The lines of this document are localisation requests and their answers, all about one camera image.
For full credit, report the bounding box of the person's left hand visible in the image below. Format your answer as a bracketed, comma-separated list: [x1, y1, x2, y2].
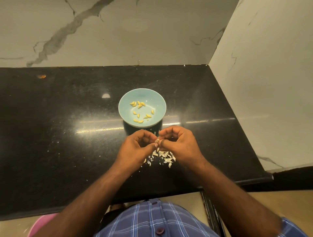
[112, 129, 159, 175]

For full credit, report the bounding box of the person's right hand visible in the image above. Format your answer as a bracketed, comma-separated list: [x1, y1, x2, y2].
[157, 125, 206, 171]

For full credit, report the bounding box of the pile of garlic skins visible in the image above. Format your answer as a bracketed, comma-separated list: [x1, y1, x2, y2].
[142, 147, 177, 169]

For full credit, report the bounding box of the light blue bowl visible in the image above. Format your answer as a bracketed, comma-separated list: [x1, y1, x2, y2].
[118, 88, 167, 129]

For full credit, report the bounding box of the cluster of peeled garlic cloves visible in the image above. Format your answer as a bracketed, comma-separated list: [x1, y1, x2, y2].
[129, 101, 156, 124]

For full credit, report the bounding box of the person's right forearm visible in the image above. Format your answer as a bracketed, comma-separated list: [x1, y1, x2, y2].
[191, 159, 283, 237]

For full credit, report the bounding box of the person's left forearm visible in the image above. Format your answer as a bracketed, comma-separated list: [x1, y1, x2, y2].
[34, 165, 129, 237]

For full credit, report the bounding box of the black cabinet trim strip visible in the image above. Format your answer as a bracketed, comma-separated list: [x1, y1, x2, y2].
[201, 191, 226, 237]

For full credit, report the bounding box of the blue plaid shirt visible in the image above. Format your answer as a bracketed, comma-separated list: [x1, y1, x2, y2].
[95, 198, 308, 237]

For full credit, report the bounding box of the pink plastic bucket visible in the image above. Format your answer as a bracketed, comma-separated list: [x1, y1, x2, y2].
[27, 213, 59, 237]

